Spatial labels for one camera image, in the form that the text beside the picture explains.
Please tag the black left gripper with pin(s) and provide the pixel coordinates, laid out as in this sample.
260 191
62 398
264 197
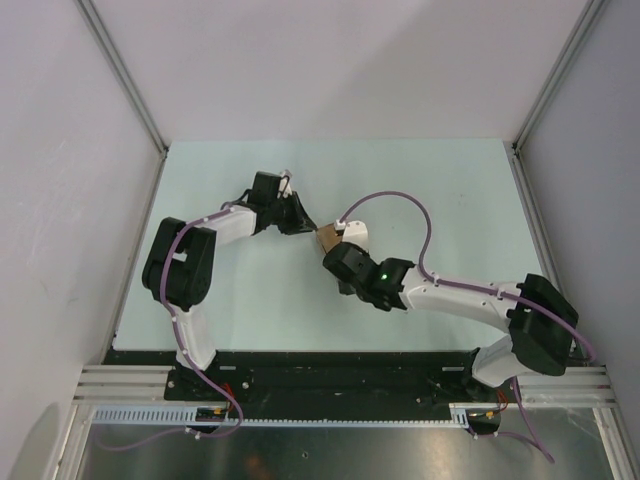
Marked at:
299 221

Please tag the brown cardboard express box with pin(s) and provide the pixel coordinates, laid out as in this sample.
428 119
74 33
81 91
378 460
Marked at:
327 238

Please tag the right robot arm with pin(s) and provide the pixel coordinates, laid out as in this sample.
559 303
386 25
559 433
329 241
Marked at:
537 322

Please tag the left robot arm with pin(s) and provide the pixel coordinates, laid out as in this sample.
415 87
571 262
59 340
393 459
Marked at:
178 271

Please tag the aluminium crossbar profile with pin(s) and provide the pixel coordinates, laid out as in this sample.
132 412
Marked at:
143 385

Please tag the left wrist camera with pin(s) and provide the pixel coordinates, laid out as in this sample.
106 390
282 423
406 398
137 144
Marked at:
285 189

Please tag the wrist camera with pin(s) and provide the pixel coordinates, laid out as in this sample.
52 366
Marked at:
285 189
354 232

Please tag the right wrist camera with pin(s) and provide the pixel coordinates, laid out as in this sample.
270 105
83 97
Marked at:
354 232

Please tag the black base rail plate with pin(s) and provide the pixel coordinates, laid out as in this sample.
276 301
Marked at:
323 386

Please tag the right aluminium frame post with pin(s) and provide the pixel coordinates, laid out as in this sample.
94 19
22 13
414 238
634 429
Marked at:
575 42

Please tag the aluminium frame post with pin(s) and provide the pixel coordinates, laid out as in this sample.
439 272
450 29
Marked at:
575 42
116 62

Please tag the left aluminium frame post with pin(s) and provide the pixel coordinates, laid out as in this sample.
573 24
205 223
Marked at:
116 62

